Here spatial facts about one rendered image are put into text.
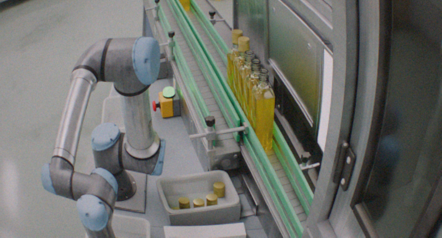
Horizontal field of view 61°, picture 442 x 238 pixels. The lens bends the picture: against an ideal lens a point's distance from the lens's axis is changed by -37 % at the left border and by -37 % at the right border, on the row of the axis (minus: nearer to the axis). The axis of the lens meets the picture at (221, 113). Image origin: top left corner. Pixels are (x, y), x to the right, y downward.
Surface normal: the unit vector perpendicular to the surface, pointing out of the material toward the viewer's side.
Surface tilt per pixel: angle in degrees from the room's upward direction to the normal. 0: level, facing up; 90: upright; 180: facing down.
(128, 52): 42
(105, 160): 92
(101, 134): 4
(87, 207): 0
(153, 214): 0
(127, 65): 74
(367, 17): 90
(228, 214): 90
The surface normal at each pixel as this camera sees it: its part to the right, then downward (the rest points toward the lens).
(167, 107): 0.27, 0.54
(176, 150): 0.00, -0.82
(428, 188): -0.96, 0.15
